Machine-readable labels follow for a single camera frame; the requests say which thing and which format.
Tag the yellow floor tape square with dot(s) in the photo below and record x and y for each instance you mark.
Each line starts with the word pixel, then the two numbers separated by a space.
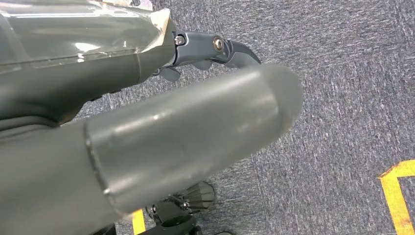
pixel 138 223
pixel 394 194

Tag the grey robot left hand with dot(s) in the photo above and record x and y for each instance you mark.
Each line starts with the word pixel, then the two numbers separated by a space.
pixel 162 136

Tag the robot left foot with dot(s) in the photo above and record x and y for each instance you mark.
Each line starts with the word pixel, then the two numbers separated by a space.
pixel 172 223

